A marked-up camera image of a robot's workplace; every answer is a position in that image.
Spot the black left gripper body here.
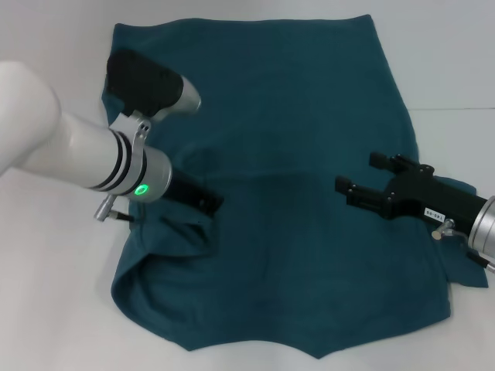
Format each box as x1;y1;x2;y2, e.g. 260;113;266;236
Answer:
162;171;226;216

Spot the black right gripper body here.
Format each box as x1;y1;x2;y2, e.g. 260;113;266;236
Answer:
382;165;488;235

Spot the teal blue shirt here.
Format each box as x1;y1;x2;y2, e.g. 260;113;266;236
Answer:
101;14;489;349

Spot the silver plug at left wrist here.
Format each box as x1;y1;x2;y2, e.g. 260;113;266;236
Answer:
95;195;135;223

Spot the silver elbow plug grey cable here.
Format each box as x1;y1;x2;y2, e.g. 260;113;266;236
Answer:
432;218;471;241

